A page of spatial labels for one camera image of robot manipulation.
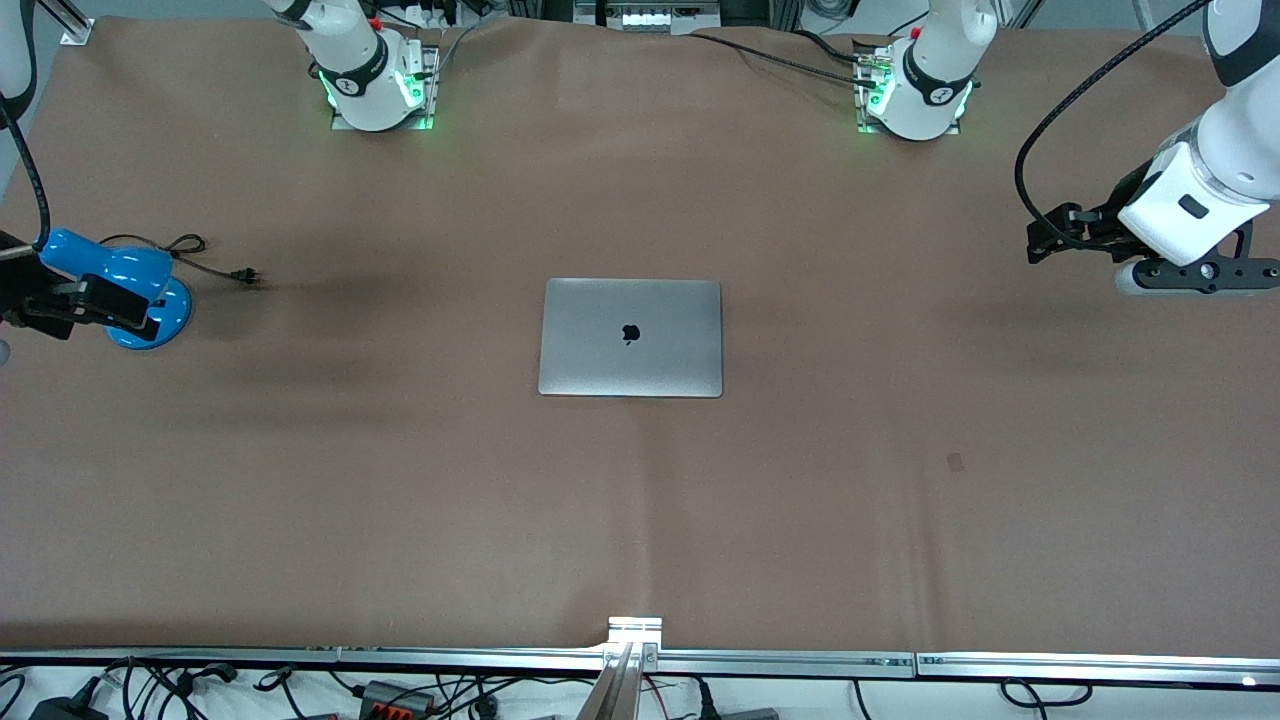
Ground black power adapter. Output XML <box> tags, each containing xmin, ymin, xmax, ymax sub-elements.
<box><xmin>28</xmin><ymin>678</ymin><xmax>106</xmax><ymax>720</ymax></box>

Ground short black braided cable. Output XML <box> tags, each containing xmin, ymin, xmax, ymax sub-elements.
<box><xmin>790</xmin><ymin>27</ymin><xmax>873</xmax><ymax>64</ymax></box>

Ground grey laptop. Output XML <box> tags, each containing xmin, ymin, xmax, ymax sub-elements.
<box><xmin>537</xmin><ymin>277</ymin><xmax>724</xmax><ymax>399</ymax></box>

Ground brown table mat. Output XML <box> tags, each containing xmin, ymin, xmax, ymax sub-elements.
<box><xmin>0</xmin><ymin>14</ymin><xmax>1280</xmax><ymax>653</ymax></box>

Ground grey connector box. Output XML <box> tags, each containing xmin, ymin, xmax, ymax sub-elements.
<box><xmin>358</xmin><ymin>679</ymin><xmax>438</xmax><ymax>718</ymax></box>

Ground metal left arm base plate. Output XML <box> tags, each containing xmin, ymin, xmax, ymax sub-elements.
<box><xmin>853</xmin><ymin>38</ymin><xmax>963</xmax><ymax>137</ymax></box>

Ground aluminium frame corner bracket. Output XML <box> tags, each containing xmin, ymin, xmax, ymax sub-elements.
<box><xmin>38</xmin><ymin>0</ymin><xmax>97</xmax><ymax>47</ymax></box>

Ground tangled black floor cables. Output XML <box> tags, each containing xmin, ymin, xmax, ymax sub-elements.
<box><xmin>100</xmin><ymin>656</ymin><xmax>301</xmax><ymax>720</ymax></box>

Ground aluminium table edge rail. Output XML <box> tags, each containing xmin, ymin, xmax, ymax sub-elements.
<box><xmin>0</xmin><ymin>647</ymin><xmax>1280</xmax><ymax>689</ymax></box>

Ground aluminium camera mount profile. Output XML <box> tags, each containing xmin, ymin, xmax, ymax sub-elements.
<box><xmin>573</xmin><ymin>616</ymin><xmax>665</xmax><ymax>720</ymax></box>

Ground black lamp cord with plug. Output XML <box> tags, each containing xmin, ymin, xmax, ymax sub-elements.
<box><xmin>95</xmin><ymin>233</ymin><xmax>264</xmax><ymax>291</ymax></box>

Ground white power strip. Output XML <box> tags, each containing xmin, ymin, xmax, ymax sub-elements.
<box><xmin>573</xmin><ymin>0</ymin><xmax>723</xmax><ymax>33</ymax></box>

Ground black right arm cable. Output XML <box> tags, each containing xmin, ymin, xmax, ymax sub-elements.
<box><xmin>0</xmin><ymin>0</ymin><xmax>52</xmax><ymax>253</ymax></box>

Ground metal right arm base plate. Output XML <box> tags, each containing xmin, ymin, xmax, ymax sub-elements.
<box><xmin>330</xmin><ymin>44</ymin><xmax>442</xmax><ymax>133</ymax></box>

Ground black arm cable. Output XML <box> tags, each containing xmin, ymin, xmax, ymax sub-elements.
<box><xmin>1014</xmin><ymin>0</ymin><xmax>1216</xmax><ymax>251</ymax></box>
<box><xmin>0</xmin><ymin>0</ymin><xmax>52</xmax><ymax>253</ymax></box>

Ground black looped floor cable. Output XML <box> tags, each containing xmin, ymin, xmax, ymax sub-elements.
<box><xmin>1000</xmin><ymin>678</ymin><xmax>1093</xmax><ymax>718</ymax></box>

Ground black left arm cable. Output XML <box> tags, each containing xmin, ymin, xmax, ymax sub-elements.
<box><xmin>1014</xmin><ymin>0</ymin><xmax>1216</xmax><ymax>251</ymax></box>

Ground long black braided cable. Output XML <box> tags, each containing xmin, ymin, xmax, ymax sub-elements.
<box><xmin>688</xmin><ymin>31</ymin><xmax>877</xmax><ymax>87</ymax></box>

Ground blue desk lamp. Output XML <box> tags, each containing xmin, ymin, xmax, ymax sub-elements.
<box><xmin>38</xmin><ymin>228</ymin><xmax>194</xmax><ymax>352</ymax></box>

